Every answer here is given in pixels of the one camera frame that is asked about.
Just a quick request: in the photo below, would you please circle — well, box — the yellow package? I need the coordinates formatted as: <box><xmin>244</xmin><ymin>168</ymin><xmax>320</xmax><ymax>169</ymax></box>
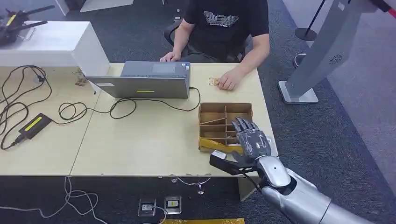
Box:
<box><xmin>160</xmin><ymin>217</ymin><xmax>245</xmax><ymax>224</ymax></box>

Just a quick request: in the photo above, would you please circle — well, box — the black stanchion pole with base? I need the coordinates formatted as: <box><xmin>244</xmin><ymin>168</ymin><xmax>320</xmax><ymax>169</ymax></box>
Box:
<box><xmin>294</xmin><ymin>0</ymin><xmax>326</xmax><ymax>42</ymax></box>

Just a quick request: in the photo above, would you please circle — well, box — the wooden divided card box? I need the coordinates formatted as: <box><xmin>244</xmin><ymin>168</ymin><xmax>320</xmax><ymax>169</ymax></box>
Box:
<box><xmin>198</xmin><ymin>102</ymin><xmax>254</xmax><ymax>154</ymax></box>

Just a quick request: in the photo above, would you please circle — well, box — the round dark floor ring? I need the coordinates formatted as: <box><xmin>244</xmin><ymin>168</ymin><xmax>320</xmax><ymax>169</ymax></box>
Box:
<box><xmin>292</xmin><ymin>53</ymin><xmax>307</xmax><ymax>69</ymax></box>

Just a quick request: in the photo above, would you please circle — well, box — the grey kiosk stand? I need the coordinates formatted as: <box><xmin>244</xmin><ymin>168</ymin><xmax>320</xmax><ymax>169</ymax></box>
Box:
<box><xmin>277</xmin><ymin>0</ymin><xmax>380</xmax><ymax>105</ymax></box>

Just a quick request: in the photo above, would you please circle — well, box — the pale desk leg panel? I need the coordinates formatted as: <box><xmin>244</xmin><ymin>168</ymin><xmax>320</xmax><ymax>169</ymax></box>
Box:
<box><xmin>237</xmin><ymin>175</ymin><xmax>262</xmax><ymax>202</ymax></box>

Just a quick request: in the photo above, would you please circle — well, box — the clear plastic piece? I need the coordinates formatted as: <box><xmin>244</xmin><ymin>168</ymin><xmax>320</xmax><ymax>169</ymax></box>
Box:
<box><xmin>18</xmin><ymin>27</ymin><xmax>35</xmax><ymax>41</ymax></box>

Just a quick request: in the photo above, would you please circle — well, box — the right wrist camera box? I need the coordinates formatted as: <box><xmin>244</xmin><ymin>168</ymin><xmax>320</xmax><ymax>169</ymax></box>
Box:
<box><xmin>209</xmin><ymin>150</ymin><xmax>258</xmax><ymax>176</ymax></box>

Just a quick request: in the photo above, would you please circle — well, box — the black power adapter yellow label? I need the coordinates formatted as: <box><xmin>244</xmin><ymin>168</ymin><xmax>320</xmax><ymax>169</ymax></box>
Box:
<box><xmin>18</xmin><ymin>112</ymin><xmax>53</xmax><ymax>140</ymax></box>

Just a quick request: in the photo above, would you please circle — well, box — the person's left hand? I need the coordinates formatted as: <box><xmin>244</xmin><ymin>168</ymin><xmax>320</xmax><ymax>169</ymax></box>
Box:
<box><xmin>217</xmin><ymin>67</ymin><xmax>245</xmax><ymax>91</ymax></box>

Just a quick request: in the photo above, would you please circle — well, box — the clear wire hook under desk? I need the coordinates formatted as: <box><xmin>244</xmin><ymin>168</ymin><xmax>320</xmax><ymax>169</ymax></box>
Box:
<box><xmin>170</xmin><ymin>174</ymin><xmax>212</xmax><ymax>196</ymax></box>

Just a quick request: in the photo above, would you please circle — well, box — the black mains cable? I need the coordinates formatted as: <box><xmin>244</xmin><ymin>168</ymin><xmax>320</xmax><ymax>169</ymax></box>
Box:
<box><xmin>0</xmin><ymin>65</ymin><xmax>53</xmax><ymax>151</ymax></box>

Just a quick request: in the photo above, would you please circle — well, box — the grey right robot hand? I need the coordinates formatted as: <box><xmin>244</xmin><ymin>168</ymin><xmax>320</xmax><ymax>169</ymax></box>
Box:
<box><xmin>230</xmin><ymin>117</ymin><xmax>273</xmax><ymax>165</ymax></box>

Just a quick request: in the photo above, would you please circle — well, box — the long white floor cable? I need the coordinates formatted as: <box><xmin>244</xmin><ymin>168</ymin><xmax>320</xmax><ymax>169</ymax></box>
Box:
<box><xmin>0</xmin><ymin>176</ymin><xmax>108</xmax><ymax>224</ymax></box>

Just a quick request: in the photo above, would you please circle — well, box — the person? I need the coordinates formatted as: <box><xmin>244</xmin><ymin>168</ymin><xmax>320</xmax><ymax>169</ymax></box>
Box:
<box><xmin>159</xmin><ymin>0</ymin><xmax>271</xmax><ymax>91</ymax></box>

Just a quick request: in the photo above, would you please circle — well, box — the white furniture panel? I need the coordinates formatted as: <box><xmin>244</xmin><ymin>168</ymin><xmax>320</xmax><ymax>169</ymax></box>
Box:
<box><xmin>55</xmin><ymin>0</ymin><xmax>134</xmax><ymax>16</ymax></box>

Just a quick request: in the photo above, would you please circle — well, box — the grey laptop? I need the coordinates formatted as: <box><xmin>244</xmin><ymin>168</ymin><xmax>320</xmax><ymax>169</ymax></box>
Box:
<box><xmin>86</xmin><ymin>60</ymin><xmax>191</xmax><ymax>99</ymax></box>

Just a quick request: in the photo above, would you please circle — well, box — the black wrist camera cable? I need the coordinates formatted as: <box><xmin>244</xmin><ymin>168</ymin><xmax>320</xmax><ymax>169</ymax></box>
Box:
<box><xmin>240</xmin><ymin>170</ymin><xmax>263</xmax><ymax>194</ymax></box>

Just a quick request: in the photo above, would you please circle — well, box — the short white socket cable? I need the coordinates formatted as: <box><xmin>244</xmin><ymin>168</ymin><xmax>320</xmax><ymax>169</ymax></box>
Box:
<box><xmin>153</xmin><ymin>205</ymin><xmax>168</xmax><ymax>224</ymax></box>

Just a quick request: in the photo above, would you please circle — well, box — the black laptop power cable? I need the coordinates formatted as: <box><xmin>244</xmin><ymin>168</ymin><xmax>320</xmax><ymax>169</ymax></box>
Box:
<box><xmin>50</xmin><ymin>87</ymin><xmax>201</xmax><ymax>126</ymax></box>

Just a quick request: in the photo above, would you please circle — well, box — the yellow tape strip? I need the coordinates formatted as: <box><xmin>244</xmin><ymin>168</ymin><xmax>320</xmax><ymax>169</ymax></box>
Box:
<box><xmin>199</xmin><ymin>138</ymin><xmax>244</xmax><ymax>154</ymax></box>

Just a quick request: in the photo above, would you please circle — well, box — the white cabinet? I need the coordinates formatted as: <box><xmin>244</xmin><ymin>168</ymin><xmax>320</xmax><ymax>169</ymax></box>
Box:
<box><xmin>0</xmin><ymin>21</ymin><xmax>111</xmax><ymax>77</ymax></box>

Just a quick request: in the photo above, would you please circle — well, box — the red and black barrier rope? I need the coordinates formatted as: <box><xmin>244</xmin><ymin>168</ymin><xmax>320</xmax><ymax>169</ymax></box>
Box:
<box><xmin>369</xmin><ymin>0</ymin><xmax>396</xmax><ymax>20</ymax></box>

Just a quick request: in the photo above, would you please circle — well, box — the person's right hand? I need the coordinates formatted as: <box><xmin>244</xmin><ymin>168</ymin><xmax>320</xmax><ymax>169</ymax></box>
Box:
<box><xmin>159</xmin><ymin>51</ymin><xmax>182</xmax><ymax>63</ymax></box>

